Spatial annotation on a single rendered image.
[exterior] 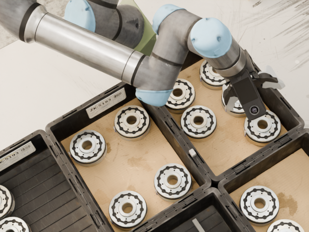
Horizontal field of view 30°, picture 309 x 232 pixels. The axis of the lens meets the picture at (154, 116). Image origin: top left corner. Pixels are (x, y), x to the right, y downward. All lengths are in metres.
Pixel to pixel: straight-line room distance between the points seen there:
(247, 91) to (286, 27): 0.73
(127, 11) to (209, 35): 0.68
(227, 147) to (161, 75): 0.46
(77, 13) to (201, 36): 0.62
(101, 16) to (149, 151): 0.42
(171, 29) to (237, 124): 0.52
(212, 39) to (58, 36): 0.36
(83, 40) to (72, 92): 0.64
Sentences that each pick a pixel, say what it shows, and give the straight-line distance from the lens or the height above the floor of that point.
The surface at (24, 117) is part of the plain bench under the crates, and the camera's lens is 1.92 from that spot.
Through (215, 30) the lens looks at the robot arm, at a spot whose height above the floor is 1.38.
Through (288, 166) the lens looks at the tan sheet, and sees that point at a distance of 1.64.
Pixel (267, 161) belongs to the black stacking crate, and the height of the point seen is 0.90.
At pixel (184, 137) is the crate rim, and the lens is 1.55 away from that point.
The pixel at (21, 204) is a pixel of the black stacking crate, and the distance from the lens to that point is 1.67.
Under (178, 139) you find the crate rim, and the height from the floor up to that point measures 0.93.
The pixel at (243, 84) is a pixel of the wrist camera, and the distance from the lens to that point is 1.32.
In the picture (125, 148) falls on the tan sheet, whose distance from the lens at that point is 1.66.
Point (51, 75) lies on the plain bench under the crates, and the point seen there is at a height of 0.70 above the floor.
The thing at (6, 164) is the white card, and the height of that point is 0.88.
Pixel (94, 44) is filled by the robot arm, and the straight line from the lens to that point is 1.29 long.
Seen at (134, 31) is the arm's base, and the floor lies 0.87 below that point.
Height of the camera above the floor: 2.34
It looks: 63 degrees down
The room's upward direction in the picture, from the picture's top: 10 degrees counter-clockwise
